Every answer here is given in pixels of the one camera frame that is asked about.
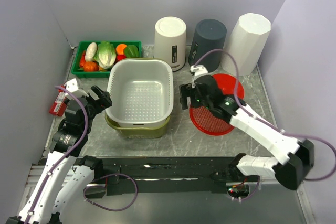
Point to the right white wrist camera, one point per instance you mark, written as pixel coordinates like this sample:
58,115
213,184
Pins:
197,71

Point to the red toy tomato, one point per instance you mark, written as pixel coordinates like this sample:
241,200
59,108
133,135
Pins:
120,57

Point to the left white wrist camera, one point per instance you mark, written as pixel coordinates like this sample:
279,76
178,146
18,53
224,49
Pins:
74,86

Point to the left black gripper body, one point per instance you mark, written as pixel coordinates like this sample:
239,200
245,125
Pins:
94,107

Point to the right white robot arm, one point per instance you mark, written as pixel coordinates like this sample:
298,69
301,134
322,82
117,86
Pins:
292,158

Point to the red rectangular box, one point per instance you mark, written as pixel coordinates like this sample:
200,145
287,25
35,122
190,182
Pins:
59,105

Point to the dark grey round bucket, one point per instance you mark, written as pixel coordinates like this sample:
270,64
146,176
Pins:
209,34

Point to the green plastic tray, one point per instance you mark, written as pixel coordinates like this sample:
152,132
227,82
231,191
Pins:
76,70

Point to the red toy chili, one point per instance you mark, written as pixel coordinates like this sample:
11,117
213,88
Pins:
82,59

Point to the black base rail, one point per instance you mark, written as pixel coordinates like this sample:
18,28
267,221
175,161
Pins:
124,175

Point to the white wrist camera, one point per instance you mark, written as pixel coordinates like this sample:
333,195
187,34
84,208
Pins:
197,71
74,86

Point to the white toy radish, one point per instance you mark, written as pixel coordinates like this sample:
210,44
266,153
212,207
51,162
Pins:
90,52

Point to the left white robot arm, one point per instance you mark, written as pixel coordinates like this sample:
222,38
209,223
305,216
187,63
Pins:
51,194

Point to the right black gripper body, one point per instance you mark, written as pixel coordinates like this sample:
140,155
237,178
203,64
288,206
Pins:
197,100

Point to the white perforated rectangular basket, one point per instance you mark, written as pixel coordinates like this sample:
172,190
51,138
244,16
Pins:
139,98

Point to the large white faceted container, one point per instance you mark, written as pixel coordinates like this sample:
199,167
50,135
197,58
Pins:
247,41

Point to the olive green rectangular basket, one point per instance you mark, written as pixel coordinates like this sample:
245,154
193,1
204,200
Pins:
139,130

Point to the white round bucket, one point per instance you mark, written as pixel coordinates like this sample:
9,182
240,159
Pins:
170,42

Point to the red mesh basket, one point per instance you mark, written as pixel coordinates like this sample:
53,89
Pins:
216,121

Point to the toy napa cabbage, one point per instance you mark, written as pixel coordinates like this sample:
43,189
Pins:
105,55

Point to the orange toy pumpkin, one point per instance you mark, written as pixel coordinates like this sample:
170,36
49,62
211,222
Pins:
90,67

